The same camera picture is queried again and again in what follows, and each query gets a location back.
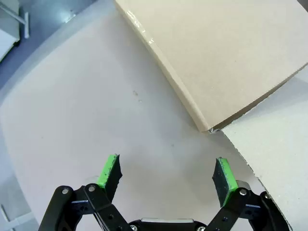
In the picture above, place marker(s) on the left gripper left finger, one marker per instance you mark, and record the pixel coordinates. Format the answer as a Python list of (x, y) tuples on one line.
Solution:
[(109, 178)]

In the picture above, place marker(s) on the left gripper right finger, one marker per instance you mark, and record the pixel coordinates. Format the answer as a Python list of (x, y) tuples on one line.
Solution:
[(223, 183)]

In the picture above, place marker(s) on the white metal furniture leg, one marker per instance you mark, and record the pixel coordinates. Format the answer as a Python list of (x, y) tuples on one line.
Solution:
[(26, 25)]

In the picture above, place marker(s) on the brown cardboard shipping box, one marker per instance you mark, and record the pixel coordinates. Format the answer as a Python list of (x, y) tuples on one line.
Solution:
[(216, 53)]

